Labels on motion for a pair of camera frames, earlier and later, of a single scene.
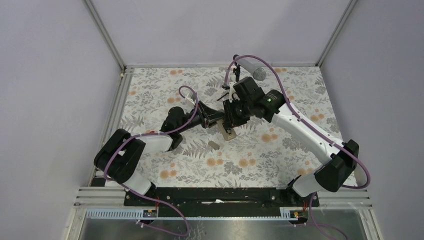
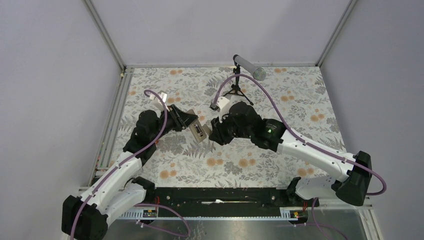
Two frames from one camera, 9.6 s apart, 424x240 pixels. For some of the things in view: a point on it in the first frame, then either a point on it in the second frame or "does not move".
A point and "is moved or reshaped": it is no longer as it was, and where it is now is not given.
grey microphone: x=259 y=73 does not move
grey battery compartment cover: x=213 y=144 is moved or reshaped
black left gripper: x=208 y=116 to x=181 y=119
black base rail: x=221 y=201 does not move
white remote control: x=228 y=133 is moved or reshaped
